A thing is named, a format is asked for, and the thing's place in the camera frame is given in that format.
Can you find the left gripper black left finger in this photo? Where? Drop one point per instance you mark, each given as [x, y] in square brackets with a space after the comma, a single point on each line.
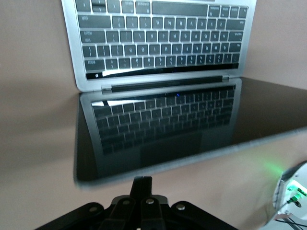
[124, 210]

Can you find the grey laptop with black keyboard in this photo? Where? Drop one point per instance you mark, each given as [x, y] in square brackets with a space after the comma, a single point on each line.
[168, 43]

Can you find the brown table cover sheet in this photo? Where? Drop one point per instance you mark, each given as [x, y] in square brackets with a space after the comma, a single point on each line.
[31, 72]

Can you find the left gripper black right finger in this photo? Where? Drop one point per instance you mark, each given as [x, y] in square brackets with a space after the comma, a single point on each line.
[153, 213]

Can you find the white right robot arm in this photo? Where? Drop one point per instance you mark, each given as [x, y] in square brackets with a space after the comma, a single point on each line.
[291, 191]

